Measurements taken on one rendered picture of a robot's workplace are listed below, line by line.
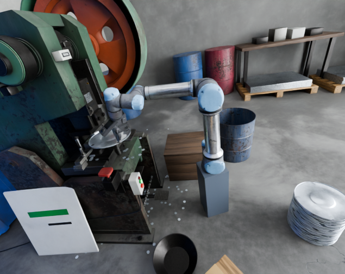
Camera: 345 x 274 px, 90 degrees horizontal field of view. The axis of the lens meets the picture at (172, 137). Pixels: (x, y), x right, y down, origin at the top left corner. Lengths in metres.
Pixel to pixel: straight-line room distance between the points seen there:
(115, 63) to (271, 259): 1.71
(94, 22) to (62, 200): 1.22
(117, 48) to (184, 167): 1.16
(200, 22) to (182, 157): 3.20
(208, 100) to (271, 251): 1.10
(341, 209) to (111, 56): 1.79
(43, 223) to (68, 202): 0.31
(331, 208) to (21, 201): 2.00
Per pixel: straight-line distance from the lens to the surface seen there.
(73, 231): 1.61
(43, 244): 1.85
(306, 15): 4.80
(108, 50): 1.47
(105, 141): 1.23
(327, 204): 1.48
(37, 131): 1.26
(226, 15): 4.33
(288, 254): 1.54
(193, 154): 1.63
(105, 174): 0.98
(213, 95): 0.82
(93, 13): 1.48
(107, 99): 0.92
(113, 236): 1.65
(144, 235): 1.56
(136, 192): 1.15
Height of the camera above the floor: 1.33
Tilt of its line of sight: 31 degrees down
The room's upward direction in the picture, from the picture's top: 11 degrees counter-clockwise
